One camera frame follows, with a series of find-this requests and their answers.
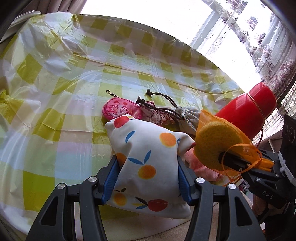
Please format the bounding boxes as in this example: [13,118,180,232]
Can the white floral sheer curtain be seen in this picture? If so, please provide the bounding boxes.
[191,0,296,79]

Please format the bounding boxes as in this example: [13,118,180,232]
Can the white fruit print pouch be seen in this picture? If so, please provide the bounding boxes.
[105,114,195,219]

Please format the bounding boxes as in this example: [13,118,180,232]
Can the mauve floral curtain right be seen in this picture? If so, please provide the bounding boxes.
[266,59,295,109]

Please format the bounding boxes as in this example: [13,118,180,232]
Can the orange organza gift bag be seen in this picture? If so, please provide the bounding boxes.
[194,110,274,182]

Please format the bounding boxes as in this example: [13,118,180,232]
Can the green checkered plastic tablecloth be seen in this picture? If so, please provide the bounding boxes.
[1,13,242,240]

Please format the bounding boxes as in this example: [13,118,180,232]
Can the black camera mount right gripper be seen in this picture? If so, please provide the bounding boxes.
[280,114,296,176]

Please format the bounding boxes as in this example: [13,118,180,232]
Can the red white print cloth pouch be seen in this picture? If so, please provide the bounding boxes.
[138,103,176,126]

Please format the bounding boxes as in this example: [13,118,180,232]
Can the right hand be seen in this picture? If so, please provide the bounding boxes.
[251,195,288,224]

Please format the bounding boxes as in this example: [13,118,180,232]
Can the pink knitted sock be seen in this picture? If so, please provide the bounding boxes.
[184,148,223,182]

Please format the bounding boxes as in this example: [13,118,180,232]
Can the red thermos jug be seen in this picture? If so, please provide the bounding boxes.
[216,82,276,140]

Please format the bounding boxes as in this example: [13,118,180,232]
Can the pink round coin purse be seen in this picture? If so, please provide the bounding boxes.
[102,90,142,121]

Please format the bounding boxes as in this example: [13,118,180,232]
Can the grey drawstring pouch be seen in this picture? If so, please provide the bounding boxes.
[136,89,200,137]

